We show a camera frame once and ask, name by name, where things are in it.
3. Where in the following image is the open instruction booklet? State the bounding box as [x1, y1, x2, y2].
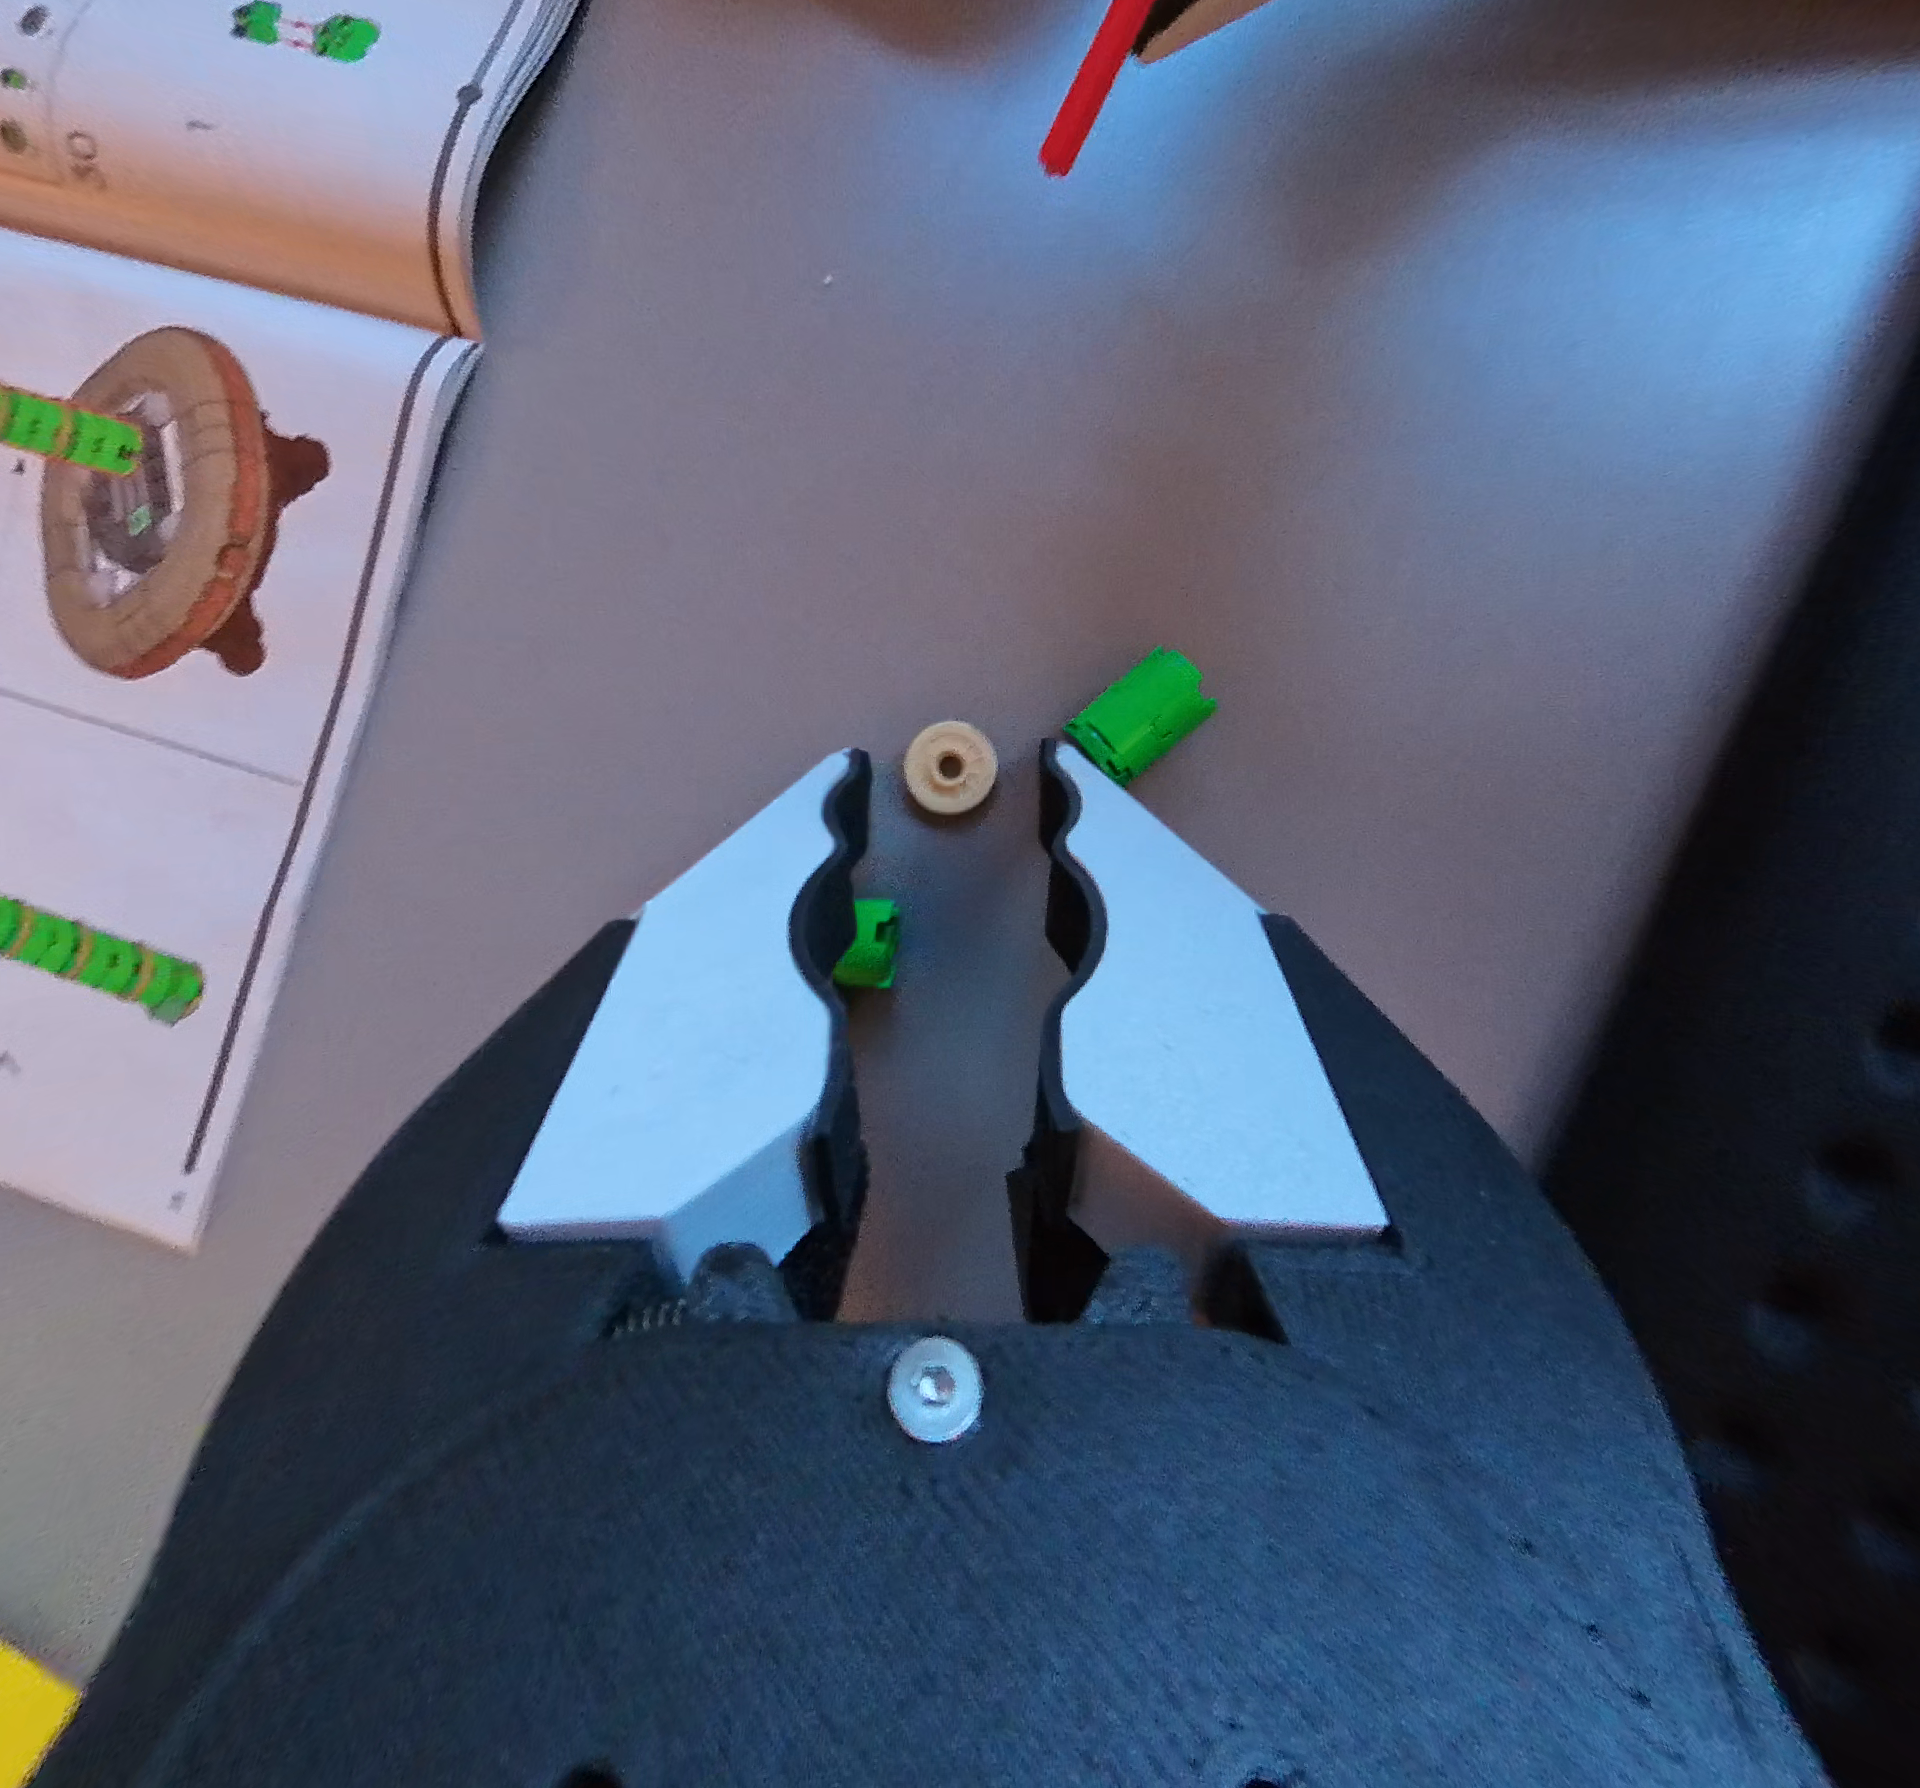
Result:
[0, 0, 634, 1249]

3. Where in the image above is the green round brick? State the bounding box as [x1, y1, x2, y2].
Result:
[1064, 644, 1218, 778]
[827, 894, 902, 993]

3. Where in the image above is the red axle rod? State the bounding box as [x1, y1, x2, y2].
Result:
[1038, 0, 1224, 178]

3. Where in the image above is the tan round plate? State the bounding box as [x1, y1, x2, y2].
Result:
[902, 721, 993, 820]

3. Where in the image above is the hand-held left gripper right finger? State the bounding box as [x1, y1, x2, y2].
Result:
[1002, 737, 1391, 1323]

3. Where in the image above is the yellow storage bin stack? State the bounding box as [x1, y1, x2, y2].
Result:
[0, 1639, 81, 1788]

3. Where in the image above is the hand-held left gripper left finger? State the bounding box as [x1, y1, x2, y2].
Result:
[496, 746, 902, 1323]

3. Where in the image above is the grey desk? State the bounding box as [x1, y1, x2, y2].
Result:
[0, 0, 1920, 1759]

